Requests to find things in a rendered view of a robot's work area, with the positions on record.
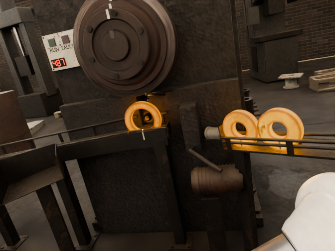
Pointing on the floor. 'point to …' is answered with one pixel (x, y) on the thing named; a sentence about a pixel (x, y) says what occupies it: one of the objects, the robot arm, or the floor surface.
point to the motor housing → (215, 198)
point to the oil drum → (13, 124)
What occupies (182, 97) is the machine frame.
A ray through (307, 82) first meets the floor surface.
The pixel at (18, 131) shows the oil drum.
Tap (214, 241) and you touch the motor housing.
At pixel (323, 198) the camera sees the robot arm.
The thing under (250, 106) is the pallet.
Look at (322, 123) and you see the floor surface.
